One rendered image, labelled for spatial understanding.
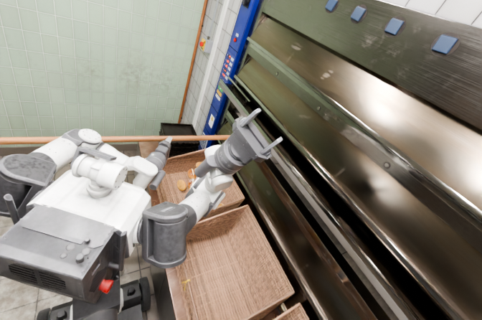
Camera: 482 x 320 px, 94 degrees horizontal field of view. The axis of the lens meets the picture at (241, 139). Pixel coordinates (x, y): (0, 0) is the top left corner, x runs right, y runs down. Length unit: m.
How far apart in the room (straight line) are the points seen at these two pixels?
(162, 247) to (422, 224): 0.81
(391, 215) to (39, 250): 1.01
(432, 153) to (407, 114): 0.15
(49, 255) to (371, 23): 1.18
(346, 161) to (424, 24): 0.53
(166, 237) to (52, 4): 1.96
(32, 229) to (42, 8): 1.83
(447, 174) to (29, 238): 1.08
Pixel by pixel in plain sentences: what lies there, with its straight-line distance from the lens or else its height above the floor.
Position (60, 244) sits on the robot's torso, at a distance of 0.69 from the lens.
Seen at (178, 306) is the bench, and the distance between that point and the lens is 1.49.
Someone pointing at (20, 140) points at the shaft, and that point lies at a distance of 1.27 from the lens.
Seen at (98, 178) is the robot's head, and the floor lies 1.49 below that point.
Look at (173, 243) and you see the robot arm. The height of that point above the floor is 1.37.
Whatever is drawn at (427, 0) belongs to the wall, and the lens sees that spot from 1.00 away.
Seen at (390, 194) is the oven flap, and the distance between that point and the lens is 0.99.
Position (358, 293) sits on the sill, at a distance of 1.18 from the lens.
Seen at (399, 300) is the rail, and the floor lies 1.43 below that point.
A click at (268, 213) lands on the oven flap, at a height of 0.97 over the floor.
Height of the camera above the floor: 1.98
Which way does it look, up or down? 33 degrees down
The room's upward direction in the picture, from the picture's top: 23 degrees clockwise
